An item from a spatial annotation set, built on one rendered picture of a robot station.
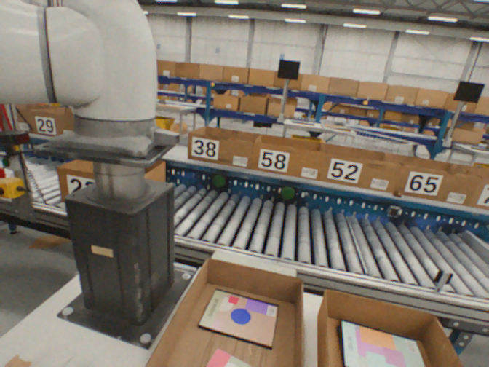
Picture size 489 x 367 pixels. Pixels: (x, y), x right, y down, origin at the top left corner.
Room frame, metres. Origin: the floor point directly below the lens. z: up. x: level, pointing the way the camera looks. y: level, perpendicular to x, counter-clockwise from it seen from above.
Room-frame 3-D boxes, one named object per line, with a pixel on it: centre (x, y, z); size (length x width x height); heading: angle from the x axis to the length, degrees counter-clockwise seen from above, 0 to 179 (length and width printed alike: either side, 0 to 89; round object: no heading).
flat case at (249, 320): (0.49, -0.03, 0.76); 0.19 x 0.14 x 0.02; 78
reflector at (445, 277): (0.68, -0.71, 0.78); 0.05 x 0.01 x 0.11; 80
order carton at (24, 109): (1.82, 1.68, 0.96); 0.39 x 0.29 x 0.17; 80
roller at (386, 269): (0.96, -0.62, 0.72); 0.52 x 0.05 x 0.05; 170
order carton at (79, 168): (1.13, 0.63, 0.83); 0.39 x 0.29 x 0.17; 86
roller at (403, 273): (0.95, -0.68, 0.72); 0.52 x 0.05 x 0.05; 170
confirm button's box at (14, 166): (0.93, 0.99, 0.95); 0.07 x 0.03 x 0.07; 80
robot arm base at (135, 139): (0.52, 0.26, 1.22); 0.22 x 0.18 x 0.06; 91
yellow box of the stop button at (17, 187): (0.89, 0.95, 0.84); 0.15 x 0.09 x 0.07; 80
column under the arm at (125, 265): (0.53, 0.28, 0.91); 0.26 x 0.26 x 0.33; 79
